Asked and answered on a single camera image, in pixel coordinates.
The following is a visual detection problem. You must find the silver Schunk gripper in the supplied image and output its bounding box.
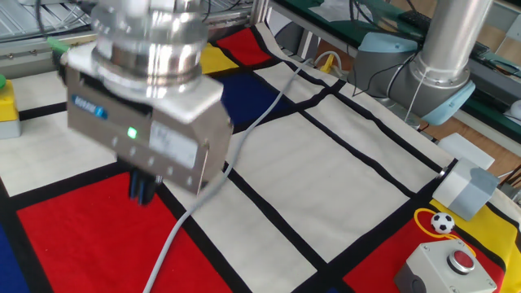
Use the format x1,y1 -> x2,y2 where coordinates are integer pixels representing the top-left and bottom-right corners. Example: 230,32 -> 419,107
60,42 -> 234,206

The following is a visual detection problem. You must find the yellow box green button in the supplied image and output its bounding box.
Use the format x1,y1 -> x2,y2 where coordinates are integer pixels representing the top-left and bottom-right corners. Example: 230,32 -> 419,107
0,74 -> 23,141

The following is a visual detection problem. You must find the grey box red button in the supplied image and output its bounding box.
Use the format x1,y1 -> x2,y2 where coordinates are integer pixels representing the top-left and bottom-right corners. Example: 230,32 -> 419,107
392,238 -> 498,293

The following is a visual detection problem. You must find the white grey button box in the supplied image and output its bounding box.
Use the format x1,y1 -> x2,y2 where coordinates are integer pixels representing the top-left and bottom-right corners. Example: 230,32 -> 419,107
431,157 -> 501,222

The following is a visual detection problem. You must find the small soccer ball toy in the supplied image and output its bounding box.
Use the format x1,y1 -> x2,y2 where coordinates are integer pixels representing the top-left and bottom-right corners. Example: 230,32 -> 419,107
430,212 -> 456,235

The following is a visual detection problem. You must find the black keyboard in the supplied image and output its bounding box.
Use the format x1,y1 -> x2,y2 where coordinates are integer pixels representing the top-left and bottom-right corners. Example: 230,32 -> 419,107
396,10 -> 435,36

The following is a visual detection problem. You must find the white flat block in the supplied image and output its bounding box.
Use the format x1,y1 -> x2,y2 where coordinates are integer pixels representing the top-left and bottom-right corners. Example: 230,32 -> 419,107
436,132 -> 496,170

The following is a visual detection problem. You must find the light grey power strip cable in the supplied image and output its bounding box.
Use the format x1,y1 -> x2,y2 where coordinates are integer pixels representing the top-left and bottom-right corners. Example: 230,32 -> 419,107
141,58 -> 315,293

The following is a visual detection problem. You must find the green plug sensor cable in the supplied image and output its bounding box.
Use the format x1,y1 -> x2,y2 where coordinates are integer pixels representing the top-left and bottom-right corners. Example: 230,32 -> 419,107
46,35 -> 71,55

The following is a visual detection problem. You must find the aluminium frame rail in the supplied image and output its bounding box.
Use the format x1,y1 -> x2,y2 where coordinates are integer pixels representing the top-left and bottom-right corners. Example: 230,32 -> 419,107
0,30 -> 101,79

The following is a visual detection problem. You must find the yellow cable clip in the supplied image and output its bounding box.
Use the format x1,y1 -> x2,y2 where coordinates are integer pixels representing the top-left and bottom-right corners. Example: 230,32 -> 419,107
318,51 -> 342,75

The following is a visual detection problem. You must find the yellow loop cord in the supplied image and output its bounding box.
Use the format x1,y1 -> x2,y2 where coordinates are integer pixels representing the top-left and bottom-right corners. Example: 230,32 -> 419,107
413,208 -> 477,258

